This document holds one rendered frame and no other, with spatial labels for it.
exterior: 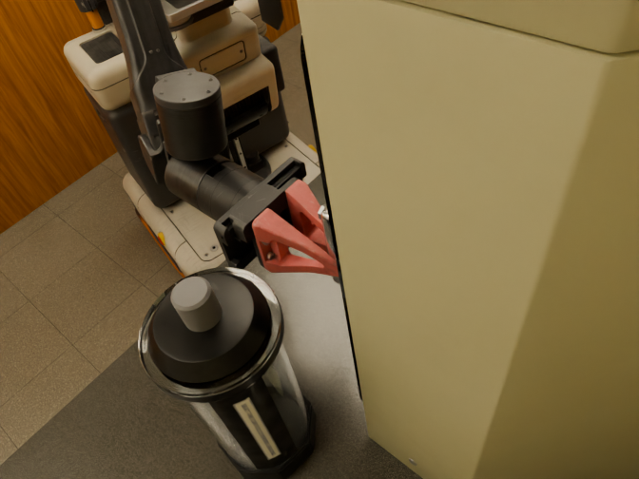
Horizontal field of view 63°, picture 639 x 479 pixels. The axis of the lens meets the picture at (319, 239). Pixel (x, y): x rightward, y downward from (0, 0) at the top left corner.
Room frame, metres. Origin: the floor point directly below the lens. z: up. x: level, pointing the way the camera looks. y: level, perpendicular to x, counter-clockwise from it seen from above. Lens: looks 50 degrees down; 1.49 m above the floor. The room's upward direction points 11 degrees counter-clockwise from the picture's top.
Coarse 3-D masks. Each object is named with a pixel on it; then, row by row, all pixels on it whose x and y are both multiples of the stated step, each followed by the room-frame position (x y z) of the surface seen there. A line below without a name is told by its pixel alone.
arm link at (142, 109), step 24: (120, 0) 0.53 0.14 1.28; (144, 0) 0.53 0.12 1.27; (120, 24) 0.52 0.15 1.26; (144, 24) 0.52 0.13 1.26; (144, 48) 0.50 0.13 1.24; (168, 48) 0.51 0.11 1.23; (144, 72) 0.48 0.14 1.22; (168, 72) 0.49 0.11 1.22; (144, 96) 0.47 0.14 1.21; (144, 120) 0.45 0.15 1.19
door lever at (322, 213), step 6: (324, 204) 0.28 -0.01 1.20; (324, 210) 0.27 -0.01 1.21; (324, 216) 0.26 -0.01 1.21; (324, 222) 0.26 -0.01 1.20; (324, 228) 0.26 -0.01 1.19; (330, 228) 0.26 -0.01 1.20; (324, 234) 0.27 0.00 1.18; (330, 234) 0.26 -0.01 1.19; (330, 240) 0.26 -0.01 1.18; (330, 246) 0.26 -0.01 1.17; (330, 252) 0.26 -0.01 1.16
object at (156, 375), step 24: (168, 288) 0.26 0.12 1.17; (264, 288) 0.24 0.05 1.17; (144, 336) 0.22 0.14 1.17; (144, 360) 0.20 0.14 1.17; (264, 360) 0.18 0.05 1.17; (288, 360) 0.22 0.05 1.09; (168, 384) 0.18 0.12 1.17; (192, 384) 0.17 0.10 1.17; (216, 384) 0.17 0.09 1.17; (240, 384) 0.17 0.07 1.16; (288, 384) 0.20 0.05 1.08; (192, 408) 0.18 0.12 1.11; (288, 408) 0.19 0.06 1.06; (216, 432) 0.18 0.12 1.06; (240, 456) 0.17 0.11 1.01
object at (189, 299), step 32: (192, 288) 0.22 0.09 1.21; (224, 288) 0.24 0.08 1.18; (256, 288) 0.24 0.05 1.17; (160, 320) 0.22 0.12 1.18; (192, 320) 0.20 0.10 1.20; (224, 320) 0.21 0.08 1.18; (256, 320) 0.20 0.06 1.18; (160, 352) 0.19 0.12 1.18; (192, 352) 0.19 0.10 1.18; (224, 352) 0.18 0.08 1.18; (256, 352) 0.19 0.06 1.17
